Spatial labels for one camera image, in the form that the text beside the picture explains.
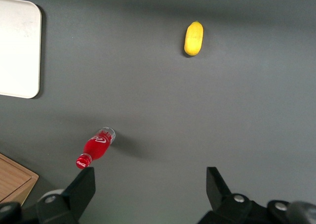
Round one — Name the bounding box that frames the cream rectangular tray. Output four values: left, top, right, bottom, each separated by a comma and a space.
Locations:
0, 0, 42, 99

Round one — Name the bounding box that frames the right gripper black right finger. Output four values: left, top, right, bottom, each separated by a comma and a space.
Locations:
197, 167, 257, 224

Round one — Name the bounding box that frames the red cola bottle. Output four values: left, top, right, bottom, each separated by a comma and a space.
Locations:
76, 126, 117, 170

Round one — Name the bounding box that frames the yellow lemon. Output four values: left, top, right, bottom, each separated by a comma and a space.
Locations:
184, 20, 204, 57

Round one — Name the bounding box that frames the wooden drawer cabinet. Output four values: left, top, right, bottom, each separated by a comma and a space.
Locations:
0, 152, 40, 206

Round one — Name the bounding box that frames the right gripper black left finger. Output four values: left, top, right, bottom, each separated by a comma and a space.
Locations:
36, 167, 96, 224

